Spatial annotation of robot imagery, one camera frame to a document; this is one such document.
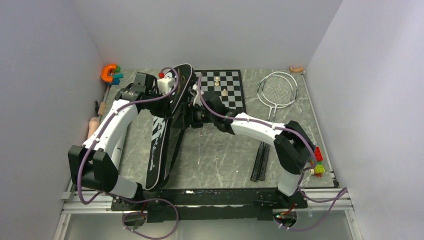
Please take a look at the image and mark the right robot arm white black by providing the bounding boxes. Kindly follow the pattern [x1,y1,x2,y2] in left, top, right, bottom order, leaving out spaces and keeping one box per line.
[174,91,315,208]

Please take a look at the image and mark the white chess piece back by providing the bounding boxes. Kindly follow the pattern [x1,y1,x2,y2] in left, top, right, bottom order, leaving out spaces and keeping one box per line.
[214,76,220,87]

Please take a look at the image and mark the colourful toy brick train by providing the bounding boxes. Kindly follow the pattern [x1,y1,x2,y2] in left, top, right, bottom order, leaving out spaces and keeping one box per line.
[308,146,326,178]

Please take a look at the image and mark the teal blue toy blocks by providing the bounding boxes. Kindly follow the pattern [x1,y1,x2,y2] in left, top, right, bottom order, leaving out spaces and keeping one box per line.
[110,65,124,86]

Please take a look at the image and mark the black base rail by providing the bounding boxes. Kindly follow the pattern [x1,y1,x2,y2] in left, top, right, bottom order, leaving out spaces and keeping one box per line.
[111,187,308,223]

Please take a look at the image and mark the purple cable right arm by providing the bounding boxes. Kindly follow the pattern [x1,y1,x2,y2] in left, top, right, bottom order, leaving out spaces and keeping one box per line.
[197,74,349,232]

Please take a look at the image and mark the black racket bag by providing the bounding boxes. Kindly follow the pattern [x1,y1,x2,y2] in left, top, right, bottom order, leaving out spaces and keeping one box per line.
[144,63,196,192]

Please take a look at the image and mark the black white chessboard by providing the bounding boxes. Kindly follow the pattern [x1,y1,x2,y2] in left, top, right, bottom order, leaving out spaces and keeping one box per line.
[194,69,247,113]

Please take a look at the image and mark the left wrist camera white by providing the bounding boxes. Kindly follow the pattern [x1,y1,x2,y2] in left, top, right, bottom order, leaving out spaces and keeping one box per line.
[157,76,176,95]

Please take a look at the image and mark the wooden arch block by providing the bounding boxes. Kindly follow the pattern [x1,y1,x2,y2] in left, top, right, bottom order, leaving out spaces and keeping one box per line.
[289,66,304,73]

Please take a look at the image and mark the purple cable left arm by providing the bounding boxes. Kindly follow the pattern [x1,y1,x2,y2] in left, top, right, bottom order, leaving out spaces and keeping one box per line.
[76,67,181,240]

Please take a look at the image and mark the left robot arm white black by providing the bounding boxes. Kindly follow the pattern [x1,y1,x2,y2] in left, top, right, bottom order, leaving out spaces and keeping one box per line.
[68,67,180,210]

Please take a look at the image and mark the beige toy microphone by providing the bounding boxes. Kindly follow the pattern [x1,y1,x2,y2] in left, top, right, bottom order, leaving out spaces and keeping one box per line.
[87,117,100,139]

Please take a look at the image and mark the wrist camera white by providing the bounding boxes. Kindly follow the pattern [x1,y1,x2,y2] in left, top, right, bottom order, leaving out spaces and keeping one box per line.
[157,76,176,95]
[190,84,204,106]

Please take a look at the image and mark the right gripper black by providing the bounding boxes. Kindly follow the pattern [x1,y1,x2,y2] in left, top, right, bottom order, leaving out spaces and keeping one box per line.
[172,102,217,129]

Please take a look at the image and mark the small beige handled tool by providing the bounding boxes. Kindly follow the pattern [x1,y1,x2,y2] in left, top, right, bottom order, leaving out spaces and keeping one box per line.
[94,100,106,116]

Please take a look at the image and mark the orange C-shaped toy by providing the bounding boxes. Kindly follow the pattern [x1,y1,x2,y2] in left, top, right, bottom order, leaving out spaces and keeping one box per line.
[100,63,118,83]

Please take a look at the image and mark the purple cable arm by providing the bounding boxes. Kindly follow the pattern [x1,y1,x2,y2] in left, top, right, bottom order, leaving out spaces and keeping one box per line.
[76,67,181,240]
[197,74,349,232]

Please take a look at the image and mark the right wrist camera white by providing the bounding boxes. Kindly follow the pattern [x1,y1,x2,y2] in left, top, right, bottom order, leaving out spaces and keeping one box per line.
[190,84,204,106]

